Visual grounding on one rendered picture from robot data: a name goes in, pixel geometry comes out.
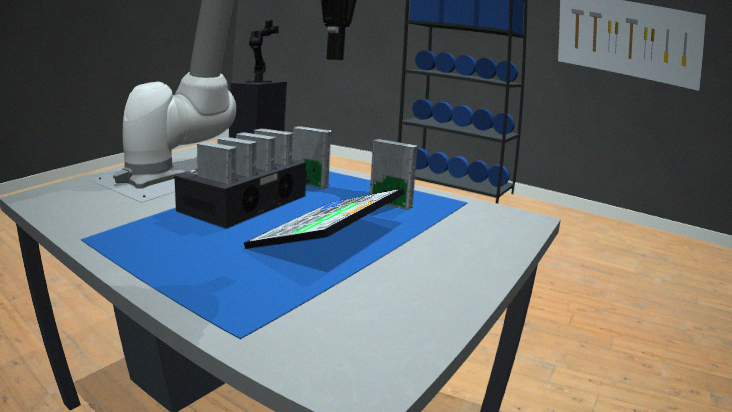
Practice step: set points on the blue mat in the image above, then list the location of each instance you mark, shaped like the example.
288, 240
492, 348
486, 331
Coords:
206, 269

